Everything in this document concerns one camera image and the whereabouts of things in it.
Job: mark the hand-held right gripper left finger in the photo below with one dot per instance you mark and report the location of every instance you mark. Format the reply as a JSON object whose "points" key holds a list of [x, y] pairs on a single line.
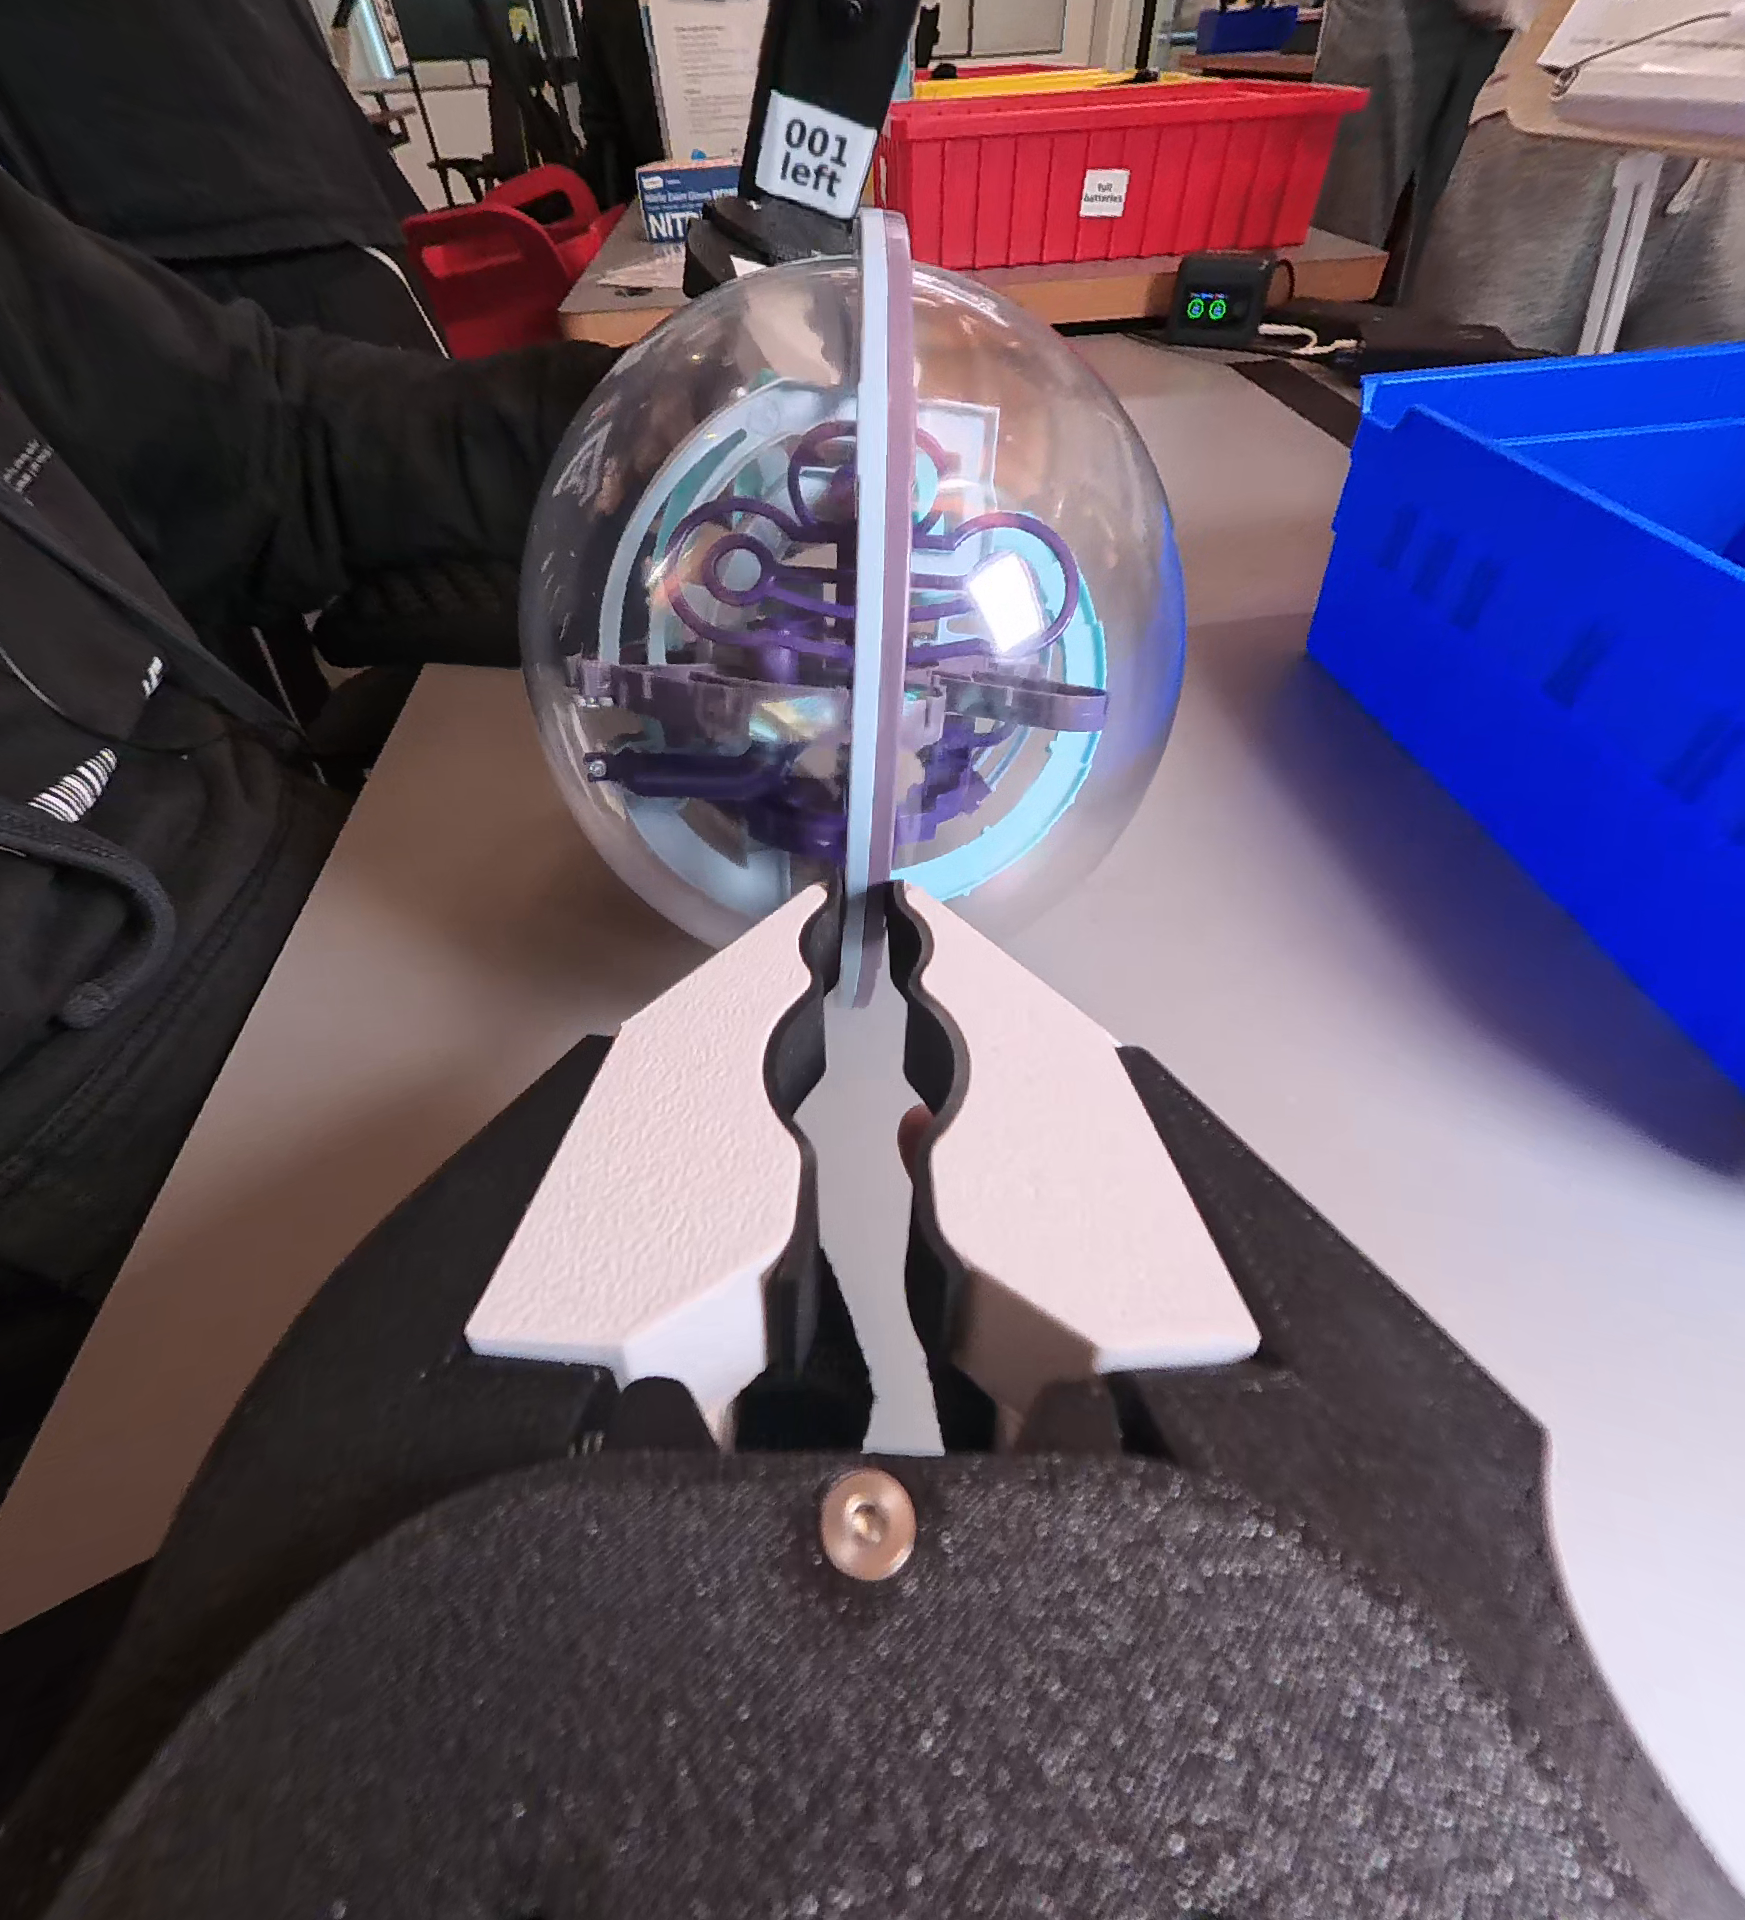
{"points": [[646, 1199]]}

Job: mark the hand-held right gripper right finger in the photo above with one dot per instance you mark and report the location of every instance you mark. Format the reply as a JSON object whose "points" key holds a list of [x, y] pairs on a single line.
{"points": [[1081, 1199]]}

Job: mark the clear maze ball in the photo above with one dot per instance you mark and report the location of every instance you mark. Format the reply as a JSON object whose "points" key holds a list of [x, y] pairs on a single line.
{"points": [[692, 629]]}

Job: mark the person's left forearm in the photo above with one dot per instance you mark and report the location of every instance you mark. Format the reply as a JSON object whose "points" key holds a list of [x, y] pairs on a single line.
{"points": [[394, 494]]}

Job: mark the white carton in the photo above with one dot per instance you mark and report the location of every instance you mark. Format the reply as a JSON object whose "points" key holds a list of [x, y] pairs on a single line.
{"points": [[700, 75]]}

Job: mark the nitrile glove box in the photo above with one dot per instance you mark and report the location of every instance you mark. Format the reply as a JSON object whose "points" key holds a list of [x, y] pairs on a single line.
{"points": [[679, 211]]}

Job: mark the red plastic bin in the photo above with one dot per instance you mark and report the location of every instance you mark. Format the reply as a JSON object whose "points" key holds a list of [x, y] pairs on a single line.
{"points": [[992, 179]]}

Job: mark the orange-edged desk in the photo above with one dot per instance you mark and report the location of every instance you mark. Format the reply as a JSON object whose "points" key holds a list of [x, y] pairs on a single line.
{"points": [[1115, 289]]}

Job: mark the black battery charger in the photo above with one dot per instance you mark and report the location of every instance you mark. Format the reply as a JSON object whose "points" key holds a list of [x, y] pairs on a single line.
{"points": [[1217, 306]]}

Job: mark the blue plastic bin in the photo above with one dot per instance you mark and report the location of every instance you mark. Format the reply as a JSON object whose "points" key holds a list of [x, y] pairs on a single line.
{"points": [[1561, 718]]}

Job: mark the black flat case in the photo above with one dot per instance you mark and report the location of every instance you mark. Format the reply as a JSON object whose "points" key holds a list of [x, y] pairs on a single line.
{"points": [[1440, 335]]}

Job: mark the instruction sheet on stand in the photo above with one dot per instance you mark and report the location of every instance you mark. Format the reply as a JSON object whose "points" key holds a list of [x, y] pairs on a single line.
{"points": [[1710, 114]]}

